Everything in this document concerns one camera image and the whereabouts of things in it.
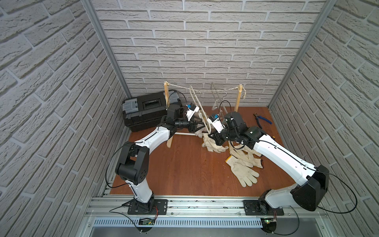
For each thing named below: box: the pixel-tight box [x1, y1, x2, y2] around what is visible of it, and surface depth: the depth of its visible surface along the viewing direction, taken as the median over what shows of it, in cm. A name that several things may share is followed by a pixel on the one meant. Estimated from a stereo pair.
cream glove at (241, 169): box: [225, 155, 260, 188], surface depth 87 cm
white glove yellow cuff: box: [201, 132, 229, 154], surface depth 80 cm
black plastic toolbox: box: [121, 89, 183, 133], surface depth 97 cm
